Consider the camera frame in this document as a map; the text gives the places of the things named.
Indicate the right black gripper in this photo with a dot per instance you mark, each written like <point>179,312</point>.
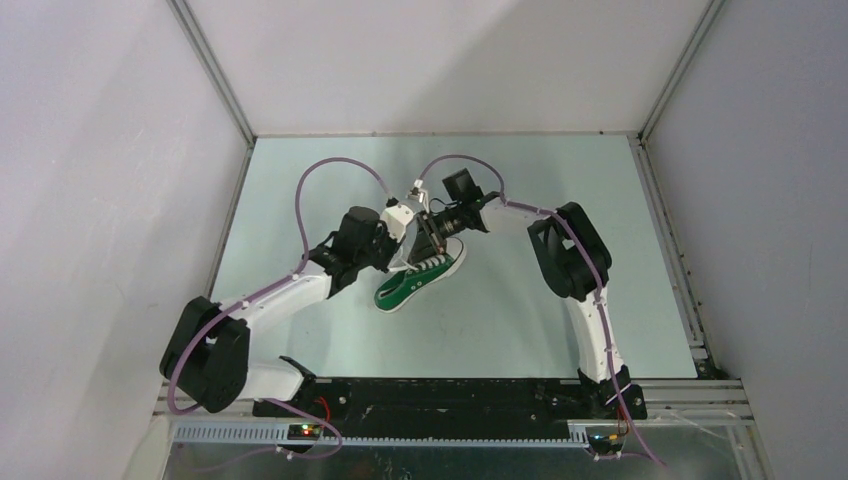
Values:
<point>425,244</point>

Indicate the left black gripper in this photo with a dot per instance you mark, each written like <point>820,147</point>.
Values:
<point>392,245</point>

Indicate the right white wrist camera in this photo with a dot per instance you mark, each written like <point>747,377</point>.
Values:
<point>420,194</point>

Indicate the left controller board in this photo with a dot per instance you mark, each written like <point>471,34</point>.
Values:
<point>304,432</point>

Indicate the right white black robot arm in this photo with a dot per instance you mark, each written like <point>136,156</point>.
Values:
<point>574,263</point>

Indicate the controller board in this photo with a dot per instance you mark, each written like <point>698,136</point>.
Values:
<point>304,432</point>
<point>606,445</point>

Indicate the right controller board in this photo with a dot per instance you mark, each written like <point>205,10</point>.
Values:
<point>606,445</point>

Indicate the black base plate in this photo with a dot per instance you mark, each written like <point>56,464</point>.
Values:
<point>518,408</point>

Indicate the white shoelace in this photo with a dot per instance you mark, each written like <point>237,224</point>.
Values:
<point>454,252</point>

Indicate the grey slotted cable duct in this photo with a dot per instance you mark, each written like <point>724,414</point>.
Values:
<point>281,434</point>

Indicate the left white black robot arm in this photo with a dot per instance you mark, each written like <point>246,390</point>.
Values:
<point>209,361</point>

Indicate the green canvas sneaker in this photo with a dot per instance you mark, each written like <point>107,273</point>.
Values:
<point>400,287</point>

